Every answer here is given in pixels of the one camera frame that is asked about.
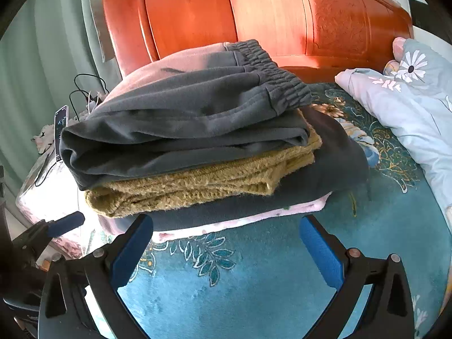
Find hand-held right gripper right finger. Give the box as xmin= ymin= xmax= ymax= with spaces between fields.
xmin=299 ymin=215 xmax=414 ymax=339

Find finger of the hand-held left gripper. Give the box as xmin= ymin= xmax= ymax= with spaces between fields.
xmin=12 ymin=211 xmax=85 ymax=266

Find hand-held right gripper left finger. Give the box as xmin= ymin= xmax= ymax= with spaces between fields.
xmin=38 ymin=214 xmax=154 ymax=339

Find grey pants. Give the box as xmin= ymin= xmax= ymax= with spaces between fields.
xmin=59 ymin=40 xmax=313 ymax=191

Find teal floral blanket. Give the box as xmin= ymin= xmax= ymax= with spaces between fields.
xmin=81 ymin=81 xmax=452 ymax=339

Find olive fuzzy sweater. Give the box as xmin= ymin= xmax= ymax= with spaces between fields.
xmin=85 ymin=109 xmax=323 ymax=218

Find pink folded garment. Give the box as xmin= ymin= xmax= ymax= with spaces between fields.
xmin=97 ymin=191 xmax=334 ymax=244

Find smartphone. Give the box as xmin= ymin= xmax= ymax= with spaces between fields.
xmin=54 ymin=105 xmax=68 ymax=163

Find dark grey folded garment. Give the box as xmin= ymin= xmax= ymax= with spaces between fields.
xmin=141 ymin=106 xmax=371 ymax=232

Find light blue floral quilt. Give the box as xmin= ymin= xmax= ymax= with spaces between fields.
xmin=334 ymin=37 xmax=452 ymax=227

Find orange wooden headboard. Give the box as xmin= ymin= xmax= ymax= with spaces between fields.
xmin=102 ymin=0 xmax=414 ymax=83

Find black cable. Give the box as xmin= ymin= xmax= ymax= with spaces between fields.
xmin=69 ymin=73 xmax=110 ymax=121

